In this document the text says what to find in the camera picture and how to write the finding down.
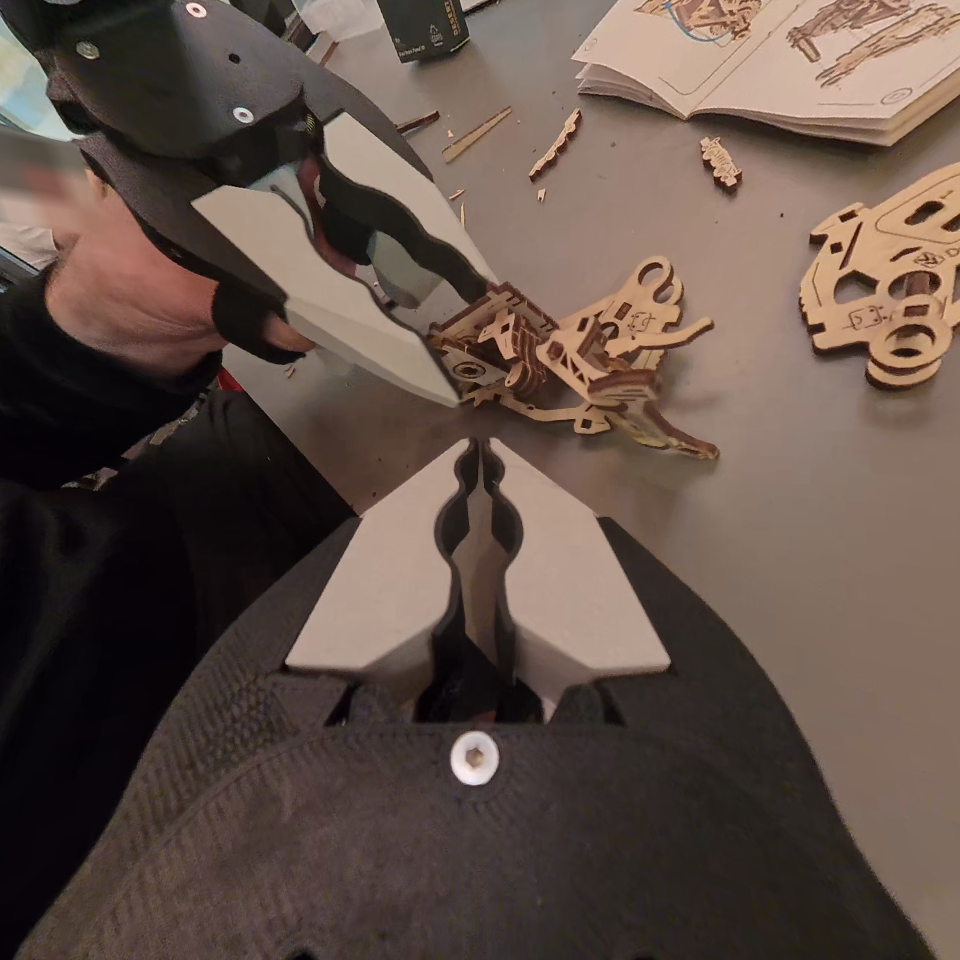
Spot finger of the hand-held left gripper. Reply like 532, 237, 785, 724
192, 186, 462, 410
321, 111, 502, 310

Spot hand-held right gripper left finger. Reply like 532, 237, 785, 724
285, 437, 481, 723

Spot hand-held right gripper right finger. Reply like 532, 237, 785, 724
482, 437, 672, 723

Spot wooden buggy model frame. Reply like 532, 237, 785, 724
427, 255, 721, 462

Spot person's left forearm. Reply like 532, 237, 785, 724
0, 273, 226, 492

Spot black model kit box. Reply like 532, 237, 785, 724
375, 0, 470, 65

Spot person's left hand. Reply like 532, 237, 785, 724
51, 216, 319, 378

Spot thin wooden wedge stick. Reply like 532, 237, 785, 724
441, 105, 514, 165

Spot scattered small wooden offcuts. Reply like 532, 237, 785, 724
444, 127, 549, 226

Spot open instruction booklet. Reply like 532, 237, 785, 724
570, 0, 960, 147

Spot wooden buggy side panel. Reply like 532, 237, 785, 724
798, 163, 960, 391

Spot curved wooden chain strip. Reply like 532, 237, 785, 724
527, 108, 584, 183

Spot short wooden chain strip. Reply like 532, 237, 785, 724
699, 135, 745, 195

